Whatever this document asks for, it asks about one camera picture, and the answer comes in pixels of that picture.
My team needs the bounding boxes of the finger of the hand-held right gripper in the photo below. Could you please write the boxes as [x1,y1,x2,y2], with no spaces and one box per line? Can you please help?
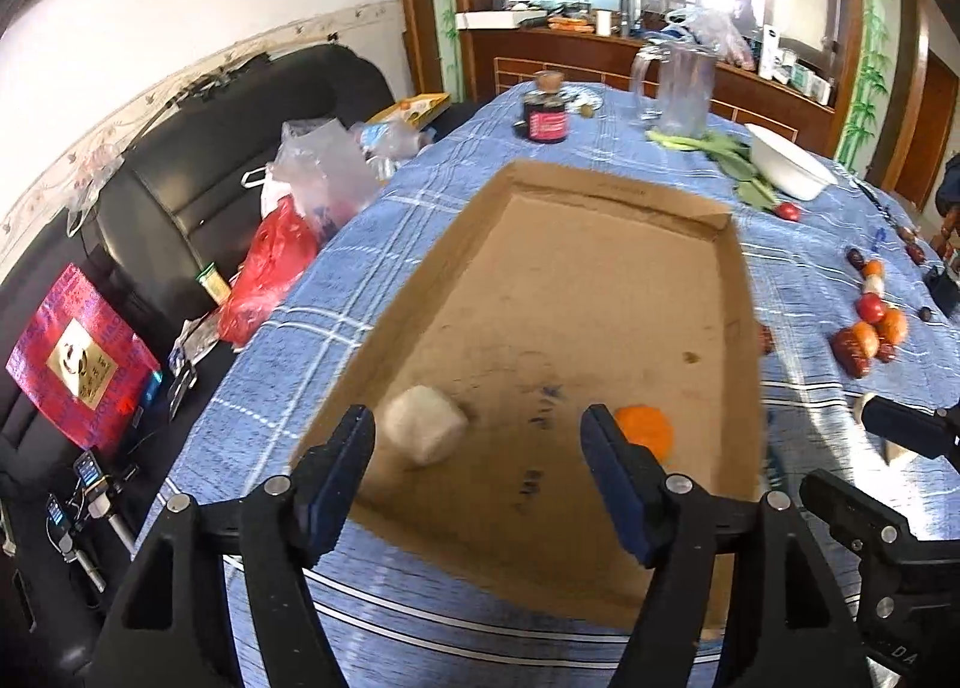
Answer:
[799,470,935,584]
[860,395,960,465]

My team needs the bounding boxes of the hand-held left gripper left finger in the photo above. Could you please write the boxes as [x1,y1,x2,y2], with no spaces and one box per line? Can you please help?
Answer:
[86,403,377,688]

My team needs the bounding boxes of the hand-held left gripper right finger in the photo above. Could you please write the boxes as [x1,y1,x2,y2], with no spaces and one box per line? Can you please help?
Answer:
[579,403,875,688]

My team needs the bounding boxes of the large red date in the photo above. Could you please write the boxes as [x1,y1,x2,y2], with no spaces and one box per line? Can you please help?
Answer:
[831,329,875,380]

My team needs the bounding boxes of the shallow cardboard box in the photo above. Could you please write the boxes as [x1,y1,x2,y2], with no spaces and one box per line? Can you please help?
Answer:
[296,160,766,633]

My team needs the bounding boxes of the black rectangular device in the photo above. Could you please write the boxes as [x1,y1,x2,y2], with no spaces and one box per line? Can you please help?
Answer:
[928,266,960,319]

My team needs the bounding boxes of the red plastic bag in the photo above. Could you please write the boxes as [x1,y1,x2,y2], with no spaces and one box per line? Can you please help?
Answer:
[217,196,323,348]

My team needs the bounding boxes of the small cream packet green edge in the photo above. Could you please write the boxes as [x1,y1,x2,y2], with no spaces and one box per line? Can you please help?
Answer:
[196,268,232,305]

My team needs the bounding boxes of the black device with screen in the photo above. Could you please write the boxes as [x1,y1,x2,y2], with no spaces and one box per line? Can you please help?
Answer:
[73,453,113,501]

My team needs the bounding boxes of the white rectangular dish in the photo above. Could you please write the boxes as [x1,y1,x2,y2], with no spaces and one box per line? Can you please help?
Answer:
[745,122,837,201]

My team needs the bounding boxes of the clear plastic bag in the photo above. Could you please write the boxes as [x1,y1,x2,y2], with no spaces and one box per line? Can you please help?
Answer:
[266,119,383,239]

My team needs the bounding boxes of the green leafy vegetable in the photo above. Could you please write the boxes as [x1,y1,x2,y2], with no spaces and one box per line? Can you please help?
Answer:
[646,128,781,213]

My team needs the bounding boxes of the red gift bag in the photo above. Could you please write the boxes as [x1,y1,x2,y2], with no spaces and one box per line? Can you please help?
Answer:
[6,264,162,449]

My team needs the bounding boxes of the clear plastic bottle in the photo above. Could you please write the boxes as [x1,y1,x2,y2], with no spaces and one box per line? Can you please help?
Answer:
[352,119,436,179]

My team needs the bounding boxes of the black leather sofa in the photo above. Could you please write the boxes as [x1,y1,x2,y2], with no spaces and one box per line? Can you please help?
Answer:
[0,43,395,688]

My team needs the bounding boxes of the yellow cardboard box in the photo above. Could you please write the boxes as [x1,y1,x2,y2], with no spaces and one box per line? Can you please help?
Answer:
[367,92,452,131]

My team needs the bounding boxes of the white product boxes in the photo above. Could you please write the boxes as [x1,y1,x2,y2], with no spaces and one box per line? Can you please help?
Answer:
[757,23,835,105]

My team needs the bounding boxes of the dark jar pink label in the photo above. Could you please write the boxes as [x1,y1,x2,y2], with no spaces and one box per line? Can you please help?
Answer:
[514,71,571,145]

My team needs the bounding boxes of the clear glass pitcher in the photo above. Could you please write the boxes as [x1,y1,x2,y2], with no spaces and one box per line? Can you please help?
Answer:
[628,43,719,140]

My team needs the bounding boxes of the patterned plate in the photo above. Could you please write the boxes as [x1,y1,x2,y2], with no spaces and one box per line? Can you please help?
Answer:
[559,82,605,113]

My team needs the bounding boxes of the wooden chair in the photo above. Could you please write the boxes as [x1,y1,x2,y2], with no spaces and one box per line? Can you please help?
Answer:
[493,56,635,98]

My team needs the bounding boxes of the translucent plastic bag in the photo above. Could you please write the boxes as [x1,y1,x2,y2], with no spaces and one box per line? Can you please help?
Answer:
[664,5,755,70]

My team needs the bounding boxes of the wooden sideboard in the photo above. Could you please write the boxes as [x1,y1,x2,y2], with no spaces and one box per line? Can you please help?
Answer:
[457,28,837,156]

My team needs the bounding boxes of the long white box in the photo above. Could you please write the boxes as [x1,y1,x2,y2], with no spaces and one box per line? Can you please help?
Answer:
[455,8,530,31]

